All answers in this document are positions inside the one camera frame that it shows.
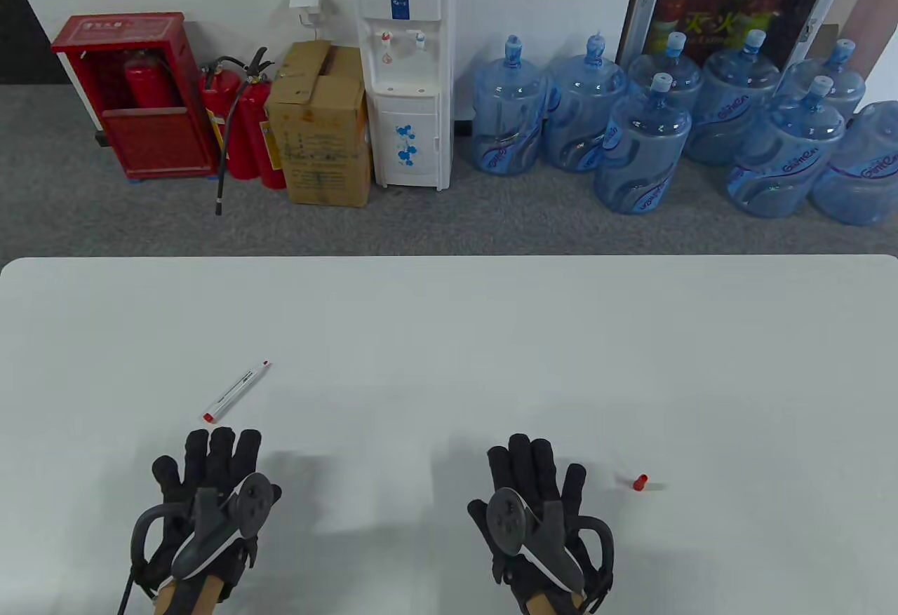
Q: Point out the person's right hand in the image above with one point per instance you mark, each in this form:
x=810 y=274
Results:
x=533 y=464

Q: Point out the person's left hand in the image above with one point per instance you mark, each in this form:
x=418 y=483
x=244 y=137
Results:
x=221 y=454

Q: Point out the white marker with red tip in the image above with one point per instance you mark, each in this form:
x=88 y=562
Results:
x=235 y=392

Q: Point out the person's right forearm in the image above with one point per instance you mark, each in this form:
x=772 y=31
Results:
x=554 y=604

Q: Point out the person's left forearm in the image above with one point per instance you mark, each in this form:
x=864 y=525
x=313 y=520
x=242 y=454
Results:
x=168 y=601

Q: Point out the black right hand controller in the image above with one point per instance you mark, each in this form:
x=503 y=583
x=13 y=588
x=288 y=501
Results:
x=508 y=520

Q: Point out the black hand controller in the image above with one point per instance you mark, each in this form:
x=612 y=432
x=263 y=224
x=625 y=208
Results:
x=508 y=520
x=203 y=545

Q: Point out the black left hand controller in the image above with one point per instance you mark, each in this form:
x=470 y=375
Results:
x=203 y=545

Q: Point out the red fire extinguisher cabinet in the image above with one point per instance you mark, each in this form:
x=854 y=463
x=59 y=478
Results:
x=154 y=145

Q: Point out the brown cardboard box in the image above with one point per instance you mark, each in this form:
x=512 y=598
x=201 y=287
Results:
x=323 y=145

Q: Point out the red fire extinguisher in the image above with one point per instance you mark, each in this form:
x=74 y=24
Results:
x=147 y=85
x=256 y=124
x=214 y=99

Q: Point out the group of blue water jugs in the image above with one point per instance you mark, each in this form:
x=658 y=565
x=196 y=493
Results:
x=642 y=145

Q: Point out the white water dispenser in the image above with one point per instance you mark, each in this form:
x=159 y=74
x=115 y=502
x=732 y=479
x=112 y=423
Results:
x=407 y=96

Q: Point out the black double door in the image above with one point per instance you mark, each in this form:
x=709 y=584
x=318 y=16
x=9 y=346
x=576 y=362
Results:
x=28 y=40

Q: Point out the white wall power socket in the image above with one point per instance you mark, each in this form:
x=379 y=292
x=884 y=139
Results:
x=306 y=1

